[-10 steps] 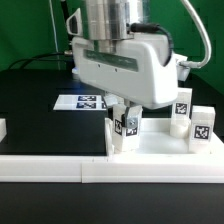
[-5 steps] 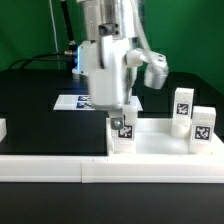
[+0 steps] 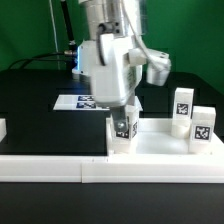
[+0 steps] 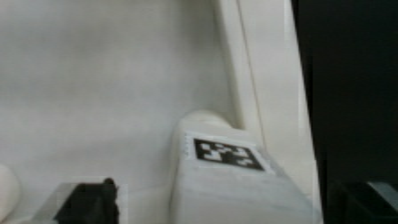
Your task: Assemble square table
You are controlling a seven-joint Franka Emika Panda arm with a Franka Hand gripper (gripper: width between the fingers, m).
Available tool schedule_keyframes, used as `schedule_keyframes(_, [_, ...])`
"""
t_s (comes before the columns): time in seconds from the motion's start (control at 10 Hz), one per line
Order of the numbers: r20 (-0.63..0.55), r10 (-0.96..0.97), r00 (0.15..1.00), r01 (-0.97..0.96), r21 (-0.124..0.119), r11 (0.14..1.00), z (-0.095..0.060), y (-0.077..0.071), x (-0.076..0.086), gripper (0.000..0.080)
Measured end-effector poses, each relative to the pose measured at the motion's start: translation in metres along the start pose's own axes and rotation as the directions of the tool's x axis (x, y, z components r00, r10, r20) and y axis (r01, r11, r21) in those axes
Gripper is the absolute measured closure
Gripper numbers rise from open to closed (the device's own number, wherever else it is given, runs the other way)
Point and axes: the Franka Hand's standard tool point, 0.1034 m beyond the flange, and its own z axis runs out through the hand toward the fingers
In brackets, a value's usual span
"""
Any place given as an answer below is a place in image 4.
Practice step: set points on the white front fence bar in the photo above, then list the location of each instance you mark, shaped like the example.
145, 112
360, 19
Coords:
276, 71

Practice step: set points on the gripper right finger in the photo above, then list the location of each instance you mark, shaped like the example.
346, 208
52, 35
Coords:
363, 203

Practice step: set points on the white square tabletop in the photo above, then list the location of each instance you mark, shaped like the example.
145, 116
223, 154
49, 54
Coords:
113, 66

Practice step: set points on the white table leg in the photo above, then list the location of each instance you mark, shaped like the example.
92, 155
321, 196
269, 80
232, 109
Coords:
230, 188

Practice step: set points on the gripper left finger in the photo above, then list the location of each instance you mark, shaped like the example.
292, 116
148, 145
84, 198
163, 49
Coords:
83, 204

